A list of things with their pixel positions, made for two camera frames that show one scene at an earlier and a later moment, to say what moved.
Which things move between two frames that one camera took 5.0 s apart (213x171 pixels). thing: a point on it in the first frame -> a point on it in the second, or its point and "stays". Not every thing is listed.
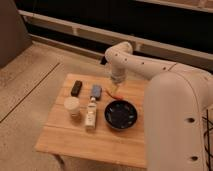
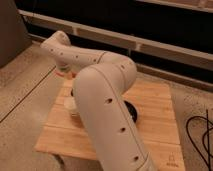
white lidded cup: x=72 y=105 stays
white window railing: x=139 y=44 stays
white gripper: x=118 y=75 -> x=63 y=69
